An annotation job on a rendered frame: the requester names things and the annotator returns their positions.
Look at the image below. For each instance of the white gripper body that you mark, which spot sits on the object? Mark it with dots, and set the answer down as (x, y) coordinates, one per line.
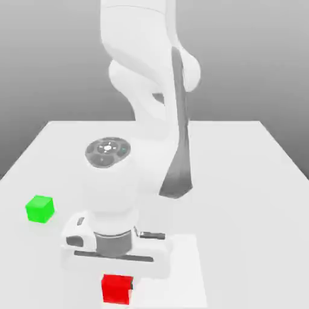
(144, 266)

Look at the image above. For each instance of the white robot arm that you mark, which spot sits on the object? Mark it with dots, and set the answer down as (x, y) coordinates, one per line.
(135, 72)

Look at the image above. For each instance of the small red cube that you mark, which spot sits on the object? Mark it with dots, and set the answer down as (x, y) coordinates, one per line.
(115, 289)

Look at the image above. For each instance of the small green cube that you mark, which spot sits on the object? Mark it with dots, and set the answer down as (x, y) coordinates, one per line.
(38, 209)

